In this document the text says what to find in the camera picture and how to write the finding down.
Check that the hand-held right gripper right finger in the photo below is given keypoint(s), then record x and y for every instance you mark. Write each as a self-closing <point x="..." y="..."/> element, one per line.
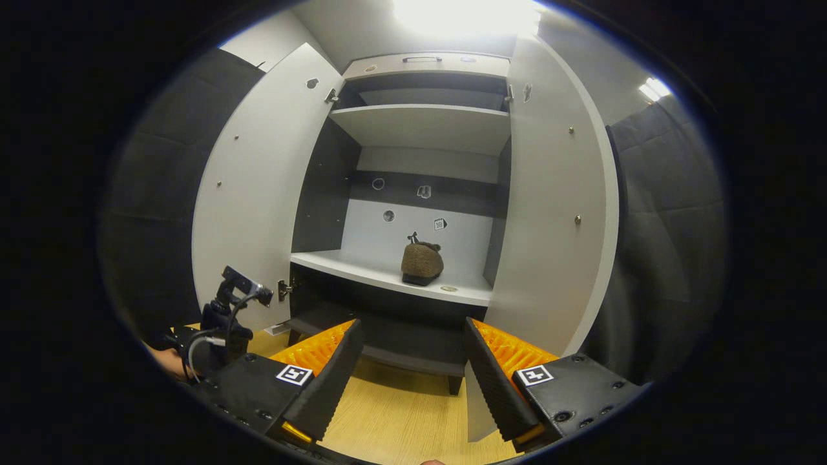
<point x="497" y="387"/>

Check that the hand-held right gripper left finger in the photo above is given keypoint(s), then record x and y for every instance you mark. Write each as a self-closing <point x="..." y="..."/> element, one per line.
<point x="329" y="381"/>

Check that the grey shoe cabinet door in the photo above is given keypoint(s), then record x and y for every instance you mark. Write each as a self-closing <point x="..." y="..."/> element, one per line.
<point x="549" y="213"/>
<point x="258" y="194"/>

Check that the brown fuzzy shoe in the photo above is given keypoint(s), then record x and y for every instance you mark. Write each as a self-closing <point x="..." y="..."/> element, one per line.
<point x="421" y="261"/>

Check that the grey shoe cabinet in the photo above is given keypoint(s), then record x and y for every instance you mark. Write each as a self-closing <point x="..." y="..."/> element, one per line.
<point x="426" y="129"/>

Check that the black backdrop cloth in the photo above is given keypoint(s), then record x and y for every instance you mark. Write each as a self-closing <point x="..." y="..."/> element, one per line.
<point x="672" y="226"/>

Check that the small ceiling light panel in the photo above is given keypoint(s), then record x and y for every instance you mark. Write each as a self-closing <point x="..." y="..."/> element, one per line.
<point x="654" y="89"/>

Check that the large ceiling light panel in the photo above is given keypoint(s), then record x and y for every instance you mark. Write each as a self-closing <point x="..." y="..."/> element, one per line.
<point x="465" y="16"/>

